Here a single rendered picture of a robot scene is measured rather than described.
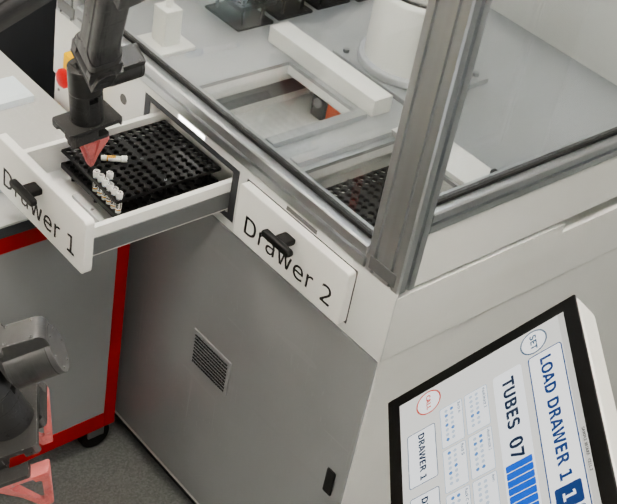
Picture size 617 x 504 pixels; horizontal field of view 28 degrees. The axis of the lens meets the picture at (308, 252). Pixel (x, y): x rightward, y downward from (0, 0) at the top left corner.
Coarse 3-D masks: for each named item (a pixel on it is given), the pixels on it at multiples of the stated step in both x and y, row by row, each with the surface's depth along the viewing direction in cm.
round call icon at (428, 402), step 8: (440, 384) 169; (432, 392) 169; (440, 392) 168; (416, 400) 171; (424, 400) 170; (432, 400) 168; (440, 400) 167; (416, 408) 170; (424, 408) 168; (432, 408) 167; (416, 416) 168; (424, 416) 167
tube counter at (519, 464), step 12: (528, 432) 151; (504, 444) 153; (516, 444) 151; (528, 444) 150; (504, 456) 151; (516, 456) 150; (528, 456) 148; (504, 468) 150; (516, 468) 149; (528, 468) 147; (516, 480) 147; (528, 480) 146; (516, 492) 146; (528, 492) 145
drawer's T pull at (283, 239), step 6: (264, 234) 210; (270, 234) 210; (282, 234) 211; (288, 234) 211; (270, 240) 210; (276, 240) 209; (282, 240) 209; (288, 240) 210; (294, 240) 210; (276, 246) 209; (282, 246) 208; (288, 246) 210; (282, 252) 208; (288, 252) 207
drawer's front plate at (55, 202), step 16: (0, 144) 217; (16, 144) 216; (0, 160) 219; (16, 160) 214; (32, 160) 213; (0, 176) 221; (16, 176) 216; (32, 176) 212; (48, 176) 210; (48, 192) 209; (64, 192) 207; (48, 208) 211; (64, 208) 206; (80, 208) 205; (64, 224) 208; (80, 224) 203; (64, 240) 210; (80, 240) 205; (80, 256) 207; (80, 272) 209
